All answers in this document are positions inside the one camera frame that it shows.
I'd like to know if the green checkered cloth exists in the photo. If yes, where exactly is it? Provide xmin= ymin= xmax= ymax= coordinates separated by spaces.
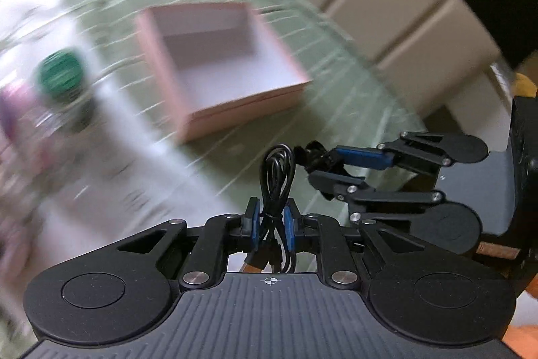
xmin=0 ymin=0 xmax=428 ymax=225

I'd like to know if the black cable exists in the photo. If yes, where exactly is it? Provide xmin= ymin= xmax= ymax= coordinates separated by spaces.
xmin=244 ymin=143 xmax=298 ymax=275

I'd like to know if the beige cushioned sofa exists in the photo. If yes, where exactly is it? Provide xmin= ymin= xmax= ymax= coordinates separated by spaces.
xmin=308 ymin=0 xmax=511 ymax=135

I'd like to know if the green lid glass jar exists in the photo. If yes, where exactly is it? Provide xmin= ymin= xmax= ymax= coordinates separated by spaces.
xmin=34 ymin=47 xmax=97 ymax=132

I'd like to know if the white embroidered cloth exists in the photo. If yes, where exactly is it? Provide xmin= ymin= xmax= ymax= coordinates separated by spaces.
xmin=1 ymin=0 xmax=257 ymax=357

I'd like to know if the purple felt toy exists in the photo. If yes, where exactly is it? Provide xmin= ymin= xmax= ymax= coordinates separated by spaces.
xmin=1 ymin=80 xmax=45 ymax=179

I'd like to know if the pink cardboard box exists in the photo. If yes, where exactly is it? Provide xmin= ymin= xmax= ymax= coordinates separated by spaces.
xmin=134 ymin=3 xmax=311 ymax=144

